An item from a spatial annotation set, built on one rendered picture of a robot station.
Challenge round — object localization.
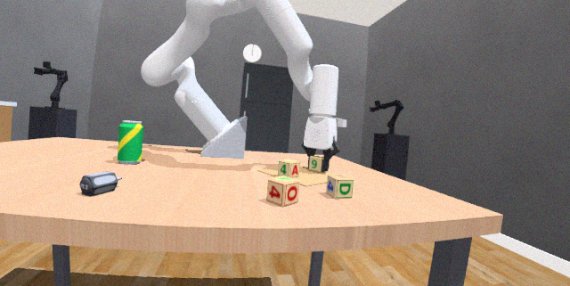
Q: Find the green soda can with yellow stripe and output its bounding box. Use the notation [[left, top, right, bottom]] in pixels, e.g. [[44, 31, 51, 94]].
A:
[[118, 120, 143, 165]]

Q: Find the pale yellow square mat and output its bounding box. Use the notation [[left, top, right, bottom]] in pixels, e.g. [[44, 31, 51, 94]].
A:
[[257, 167, 333, 187]]

